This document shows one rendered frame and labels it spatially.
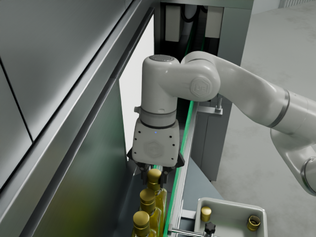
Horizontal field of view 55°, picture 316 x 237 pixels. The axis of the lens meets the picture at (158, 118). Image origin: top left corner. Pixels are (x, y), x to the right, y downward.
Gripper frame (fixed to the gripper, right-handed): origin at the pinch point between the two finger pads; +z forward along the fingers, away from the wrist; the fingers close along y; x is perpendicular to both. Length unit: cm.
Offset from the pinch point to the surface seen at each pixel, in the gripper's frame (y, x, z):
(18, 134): -15.0, -24.8, -22.9
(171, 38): -12, 94, -11
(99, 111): -12.1, -2.3, -16.3
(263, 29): 64, 352, 25
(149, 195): 0.2, -6.0, 0.6
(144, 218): 0.5, -11.4, 2.0
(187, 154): 5.1, 38.3, 18.0
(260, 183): 52, 121, 87
